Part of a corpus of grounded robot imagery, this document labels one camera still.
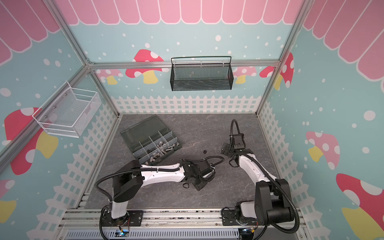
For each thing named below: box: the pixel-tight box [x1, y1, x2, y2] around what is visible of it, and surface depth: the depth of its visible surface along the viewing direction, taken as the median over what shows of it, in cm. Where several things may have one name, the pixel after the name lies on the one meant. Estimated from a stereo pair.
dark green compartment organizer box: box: [120, 114, 183, 165], surface depth 102 cm
